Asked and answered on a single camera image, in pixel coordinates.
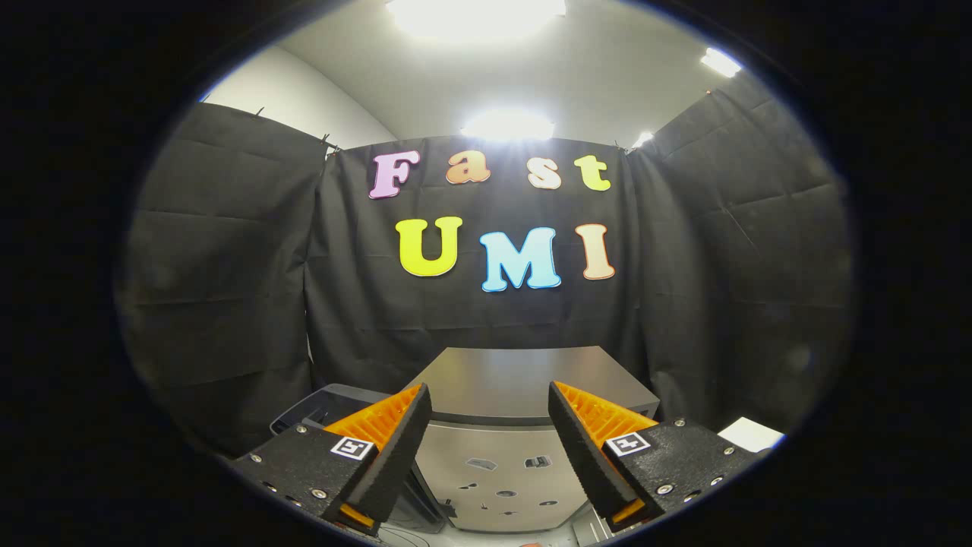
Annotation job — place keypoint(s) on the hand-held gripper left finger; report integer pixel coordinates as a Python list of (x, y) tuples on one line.
[(395, 448)]

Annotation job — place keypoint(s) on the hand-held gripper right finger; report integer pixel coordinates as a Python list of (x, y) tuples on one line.
[(585, 456)]

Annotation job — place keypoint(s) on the grey washing machine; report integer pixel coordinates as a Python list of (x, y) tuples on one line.
[(425, 505)]

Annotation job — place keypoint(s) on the beige cabinet with dark top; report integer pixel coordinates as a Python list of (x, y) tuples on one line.
[(516, 380)]

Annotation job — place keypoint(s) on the white sheet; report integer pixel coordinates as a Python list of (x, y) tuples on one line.
[(752, 434)]

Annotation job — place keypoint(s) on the black backdrop cloth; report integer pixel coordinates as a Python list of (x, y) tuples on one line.
[(228, 266)]

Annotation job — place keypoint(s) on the large ceiling light panel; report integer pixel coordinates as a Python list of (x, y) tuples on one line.
[(474, 15)]

